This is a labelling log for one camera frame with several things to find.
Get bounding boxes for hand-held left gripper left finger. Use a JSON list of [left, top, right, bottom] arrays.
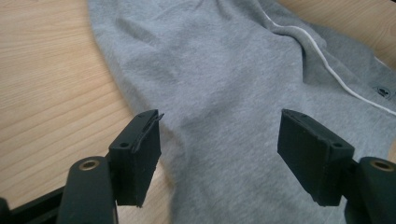
[[107, 108, 165, 208]]

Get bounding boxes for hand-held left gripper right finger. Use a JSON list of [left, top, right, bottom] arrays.
[[276, 108, 356, 207]]

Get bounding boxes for grey shorts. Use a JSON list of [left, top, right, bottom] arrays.
[[87, 0, 396, 224]]

